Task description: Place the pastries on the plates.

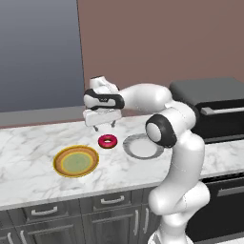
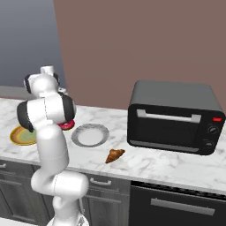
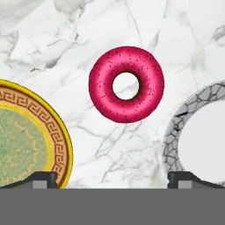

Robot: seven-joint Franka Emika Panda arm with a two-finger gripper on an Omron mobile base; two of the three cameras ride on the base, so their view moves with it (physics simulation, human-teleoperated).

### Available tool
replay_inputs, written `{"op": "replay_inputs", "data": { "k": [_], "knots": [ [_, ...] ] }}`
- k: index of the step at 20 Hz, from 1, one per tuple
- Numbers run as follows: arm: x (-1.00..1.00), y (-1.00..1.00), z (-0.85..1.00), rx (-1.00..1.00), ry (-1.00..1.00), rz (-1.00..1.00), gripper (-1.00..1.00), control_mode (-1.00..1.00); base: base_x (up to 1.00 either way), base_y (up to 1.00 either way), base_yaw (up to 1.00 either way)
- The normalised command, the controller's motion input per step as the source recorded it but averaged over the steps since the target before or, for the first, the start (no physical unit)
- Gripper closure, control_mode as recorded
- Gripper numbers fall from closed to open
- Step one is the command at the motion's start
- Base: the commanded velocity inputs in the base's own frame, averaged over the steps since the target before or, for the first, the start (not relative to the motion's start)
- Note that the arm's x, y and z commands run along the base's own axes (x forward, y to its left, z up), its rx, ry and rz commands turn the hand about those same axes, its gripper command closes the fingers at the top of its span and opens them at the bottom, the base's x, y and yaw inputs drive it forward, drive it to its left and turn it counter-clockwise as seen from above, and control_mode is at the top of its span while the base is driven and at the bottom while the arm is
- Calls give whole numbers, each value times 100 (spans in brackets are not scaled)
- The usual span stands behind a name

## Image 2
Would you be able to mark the dark grey drawer front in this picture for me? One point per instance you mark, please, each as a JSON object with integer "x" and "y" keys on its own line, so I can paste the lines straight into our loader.
{"x": 117, "y": 185}
{"x": 20, "y": 170}

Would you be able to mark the black dishwasher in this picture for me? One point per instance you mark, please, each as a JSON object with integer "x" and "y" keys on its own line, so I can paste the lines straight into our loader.
{"x": 176, "y": 212}

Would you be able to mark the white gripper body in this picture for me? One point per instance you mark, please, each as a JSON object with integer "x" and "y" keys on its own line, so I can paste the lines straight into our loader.
{"x": 63, "y": 90}

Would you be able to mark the grey round plate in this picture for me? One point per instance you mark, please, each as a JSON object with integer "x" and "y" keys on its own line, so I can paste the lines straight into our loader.
{"x": 90, "y": 135}

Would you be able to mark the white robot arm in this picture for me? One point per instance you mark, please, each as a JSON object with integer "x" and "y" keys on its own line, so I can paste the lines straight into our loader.
{"x": 50, "y": 147}

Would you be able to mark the brown croissant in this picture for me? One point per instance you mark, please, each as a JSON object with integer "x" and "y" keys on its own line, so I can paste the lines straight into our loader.
{"x": 114, "y": 155}

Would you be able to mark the black toaster oven knob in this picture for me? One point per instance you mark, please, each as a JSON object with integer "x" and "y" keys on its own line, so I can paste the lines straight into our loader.
{"x": 212, "y": 129}
{"x": 209, "y": 144}

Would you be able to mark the yellow green round plate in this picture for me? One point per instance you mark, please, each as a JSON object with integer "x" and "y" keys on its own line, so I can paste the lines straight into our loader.
{"x": 20, "y": 137}

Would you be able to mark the dark grey cupboard door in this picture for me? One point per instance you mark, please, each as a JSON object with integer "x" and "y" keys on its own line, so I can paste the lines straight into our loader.
{"x": 109, "y": 210}
{"x": 17, "y": 200}

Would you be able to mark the black toaster oven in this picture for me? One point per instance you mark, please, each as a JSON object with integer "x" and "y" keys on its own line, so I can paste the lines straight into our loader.
{"x": 173, "y": 94}

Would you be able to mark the black toaster oven door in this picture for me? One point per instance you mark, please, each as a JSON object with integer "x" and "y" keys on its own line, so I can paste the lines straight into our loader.
{"x": 164, "y": 132}

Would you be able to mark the pink frosted donut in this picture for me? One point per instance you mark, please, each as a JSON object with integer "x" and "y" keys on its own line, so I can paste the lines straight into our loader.
{"x": 67, "y": 125}

